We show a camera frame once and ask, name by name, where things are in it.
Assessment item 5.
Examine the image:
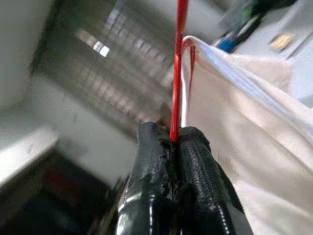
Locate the white cartoon print t-shirt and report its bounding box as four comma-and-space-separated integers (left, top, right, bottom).
180, 35, 313, 235

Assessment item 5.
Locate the red clothes hanger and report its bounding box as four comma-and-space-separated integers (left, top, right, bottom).
169, 0, 197, 144

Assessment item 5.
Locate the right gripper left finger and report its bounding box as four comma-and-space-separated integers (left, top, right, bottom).
117, 121, 180, 235

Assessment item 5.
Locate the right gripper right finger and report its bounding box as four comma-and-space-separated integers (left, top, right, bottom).
178, 126, 254, 235

